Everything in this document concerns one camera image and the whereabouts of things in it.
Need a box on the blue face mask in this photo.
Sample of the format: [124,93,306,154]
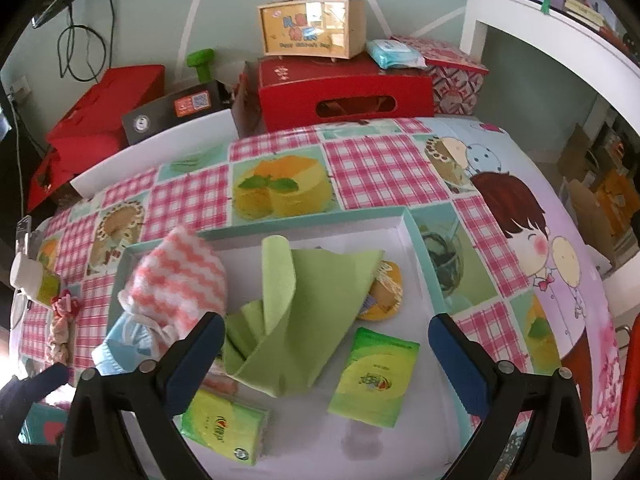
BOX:
[91,312,164,376]

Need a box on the pink patterned cloth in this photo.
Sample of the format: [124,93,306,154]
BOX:
[47,312,74,365]

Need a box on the green tissue pack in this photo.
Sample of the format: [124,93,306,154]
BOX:
[328,327,420,428]
[178,389,269,466]

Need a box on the pink white zigzag towel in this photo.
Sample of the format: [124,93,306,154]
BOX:
[118,226,228,351]

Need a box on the light green cloth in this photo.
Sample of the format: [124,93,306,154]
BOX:
[222,235,384,398]

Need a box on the round yellow snack packet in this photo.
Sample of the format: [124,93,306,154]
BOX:
[357,260,404,322]

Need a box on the red pink hair scrunchie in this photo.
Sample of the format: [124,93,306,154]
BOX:
[51,289,81,318]

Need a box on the teal plastic toy case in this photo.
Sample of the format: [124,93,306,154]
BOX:
[18,403,67,445]

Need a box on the white bottle green label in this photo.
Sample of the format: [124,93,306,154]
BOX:
[10,252,62,308]

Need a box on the checkered cake pattern tablecloth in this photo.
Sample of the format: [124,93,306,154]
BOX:
[2,118,622,479]

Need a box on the red chair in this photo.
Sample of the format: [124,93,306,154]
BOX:
[617,316,640,454]

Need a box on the teal shallow cardboard tray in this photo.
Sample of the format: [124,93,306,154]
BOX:
[193,207,469,479]

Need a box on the white foam board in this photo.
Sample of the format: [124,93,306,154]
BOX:
[70,110,239,198]

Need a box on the black box with qr code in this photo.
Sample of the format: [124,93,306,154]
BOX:
[122,80,224,145]

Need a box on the red patterned gift box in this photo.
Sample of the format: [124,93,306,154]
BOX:
[393,36,489,116]

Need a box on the green dumbbell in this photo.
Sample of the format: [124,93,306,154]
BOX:
[186,48,215,84]

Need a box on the blue wet wipes pack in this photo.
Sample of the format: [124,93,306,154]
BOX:
[367,39,426,70]

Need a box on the wooden window gift box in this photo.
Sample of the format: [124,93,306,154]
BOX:
[258,0,367,60]

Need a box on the red cardboard box with handle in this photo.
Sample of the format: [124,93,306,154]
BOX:
[258,53,435,131]

